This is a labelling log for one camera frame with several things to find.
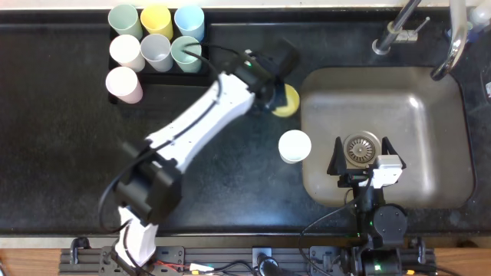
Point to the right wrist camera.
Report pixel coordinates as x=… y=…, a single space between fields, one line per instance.
x=385 y=170

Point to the steel tap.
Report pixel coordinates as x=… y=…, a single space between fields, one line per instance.
x=387 y=36

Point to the blue cup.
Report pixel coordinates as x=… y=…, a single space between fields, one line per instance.
x=188 y=19

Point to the blue soap bottle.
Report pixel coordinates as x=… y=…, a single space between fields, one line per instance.
x=481 y=15

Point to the green cup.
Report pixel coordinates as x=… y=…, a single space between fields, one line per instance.
x=123 y=19
x=188 y=64

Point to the grey cup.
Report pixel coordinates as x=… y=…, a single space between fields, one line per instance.
x=155 y=50

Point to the steel sink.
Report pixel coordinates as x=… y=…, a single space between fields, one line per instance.
x=422 y=153

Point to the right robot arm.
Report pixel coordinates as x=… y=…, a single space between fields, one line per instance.
x=389 y=224

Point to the white cup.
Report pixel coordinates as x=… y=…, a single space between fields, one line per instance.
x=124 y=50
x=294 y=145

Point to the yellow cup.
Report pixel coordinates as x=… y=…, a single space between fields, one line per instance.
x=155 y=17
x=290 y=103

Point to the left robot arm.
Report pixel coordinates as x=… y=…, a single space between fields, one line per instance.
x=199 y=122

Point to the pink cup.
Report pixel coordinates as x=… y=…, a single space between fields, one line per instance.
x=120 y=82

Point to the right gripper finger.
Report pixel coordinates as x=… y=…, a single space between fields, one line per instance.
x=390 y=147
x=338 y=159

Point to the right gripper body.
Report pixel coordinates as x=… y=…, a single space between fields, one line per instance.
x=351 y=180

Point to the black tray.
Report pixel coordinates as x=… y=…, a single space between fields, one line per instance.
x=172 y=78

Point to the mounting rail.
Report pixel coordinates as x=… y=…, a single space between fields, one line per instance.
x=222 y=255

